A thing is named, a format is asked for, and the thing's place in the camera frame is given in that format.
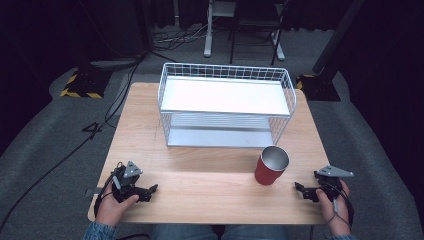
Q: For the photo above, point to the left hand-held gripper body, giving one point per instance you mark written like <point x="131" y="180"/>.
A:
<point x="128" y="176"/>

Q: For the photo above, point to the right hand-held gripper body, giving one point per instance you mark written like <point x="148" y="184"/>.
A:
<point x="331" y="181"/>

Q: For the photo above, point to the red metal cup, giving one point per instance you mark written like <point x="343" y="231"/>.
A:
<point x="270" y="166"/>

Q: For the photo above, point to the person's right hand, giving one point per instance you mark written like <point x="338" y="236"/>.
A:
<point x="335" y="213"/>

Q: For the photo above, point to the person's left hand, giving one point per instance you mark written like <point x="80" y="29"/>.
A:
<point x="113" y="208"/>

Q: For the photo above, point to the black stand base striped tape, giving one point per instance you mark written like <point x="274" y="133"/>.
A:
<point x="86" y="82"/>
<point x="318" y="87"/>

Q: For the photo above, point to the black slanted pole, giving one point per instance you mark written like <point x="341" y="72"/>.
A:
<point x="336" y="36"/>

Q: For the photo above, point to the black metal chair frame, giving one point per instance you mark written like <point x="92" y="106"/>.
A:
<point x="256" y="23"/>

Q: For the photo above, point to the white desk frame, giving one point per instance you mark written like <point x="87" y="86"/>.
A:
<point x="213" y="26"/>

